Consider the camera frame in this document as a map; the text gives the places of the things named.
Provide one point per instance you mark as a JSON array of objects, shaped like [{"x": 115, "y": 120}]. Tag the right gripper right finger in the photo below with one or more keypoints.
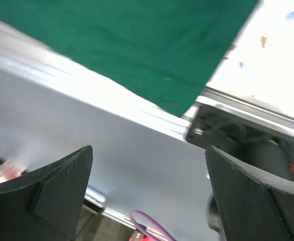
[{"x": 252, "y": 203}]

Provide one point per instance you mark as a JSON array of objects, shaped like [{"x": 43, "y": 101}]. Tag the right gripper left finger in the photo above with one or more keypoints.
[{"x": 45, "y": 204}]

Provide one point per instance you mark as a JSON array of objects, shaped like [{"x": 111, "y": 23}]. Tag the green surgical cloth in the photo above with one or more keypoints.
[{"x": 163, "y": 51}]

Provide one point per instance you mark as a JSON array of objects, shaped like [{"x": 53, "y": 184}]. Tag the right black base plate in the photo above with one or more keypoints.
[{"x": 212, "y": 125}]

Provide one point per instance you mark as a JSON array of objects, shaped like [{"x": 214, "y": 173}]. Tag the aluminium mounting rail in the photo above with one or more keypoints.
[{"x": 143, "y": 157}]

